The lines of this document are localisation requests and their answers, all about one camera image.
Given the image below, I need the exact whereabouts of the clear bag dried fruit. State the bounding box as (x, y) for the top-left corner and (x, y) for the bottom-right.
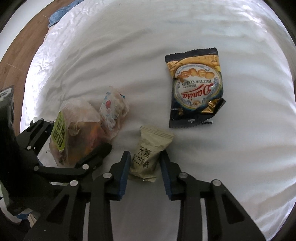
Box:
(49, 98), (109, 168)

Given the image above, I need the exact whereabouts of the olive green pastry packet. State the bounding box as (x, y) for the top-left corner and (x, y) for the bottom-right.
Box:
(129, 125), (174, 183)

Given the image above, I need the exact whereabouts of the pink cartoon candy packet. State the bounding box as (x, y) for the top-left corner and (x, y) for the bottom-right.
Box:
(99, 86), (130, 140)

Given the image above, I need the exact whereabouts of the black gold butter cookies bag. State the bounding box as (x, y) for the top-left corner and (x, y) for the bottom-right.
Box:
(165, 48), (225, 128)

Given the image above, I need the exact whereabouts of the wooden headboard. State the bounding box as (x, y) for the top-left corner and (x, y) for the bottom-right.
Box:
(1, 1), (71, 134)

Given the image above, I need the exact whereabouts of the white bed sheet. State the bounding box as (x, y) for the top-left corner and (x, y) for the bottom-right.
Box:
(21, 1), (295, 240)

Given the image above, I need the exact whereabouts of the blue cloth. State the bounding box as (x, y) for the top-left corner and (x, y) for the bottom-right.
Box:
(48, 0), (84, 27)

